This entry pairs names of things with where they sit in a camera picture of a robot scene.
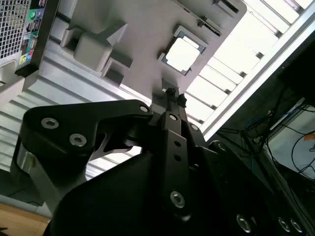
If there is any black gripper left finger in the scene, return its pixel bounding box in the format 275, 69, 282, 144
9, 88, 194, 220

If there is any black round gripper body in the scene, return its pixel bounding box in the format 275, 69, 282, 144
43, 140, 308, 236

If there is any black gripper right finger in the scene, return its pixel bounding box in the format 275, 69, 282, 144
177, 93, 210, 170

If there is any silver square CPU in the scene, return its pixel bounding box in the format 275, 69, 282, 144
164, 36, 201, 74

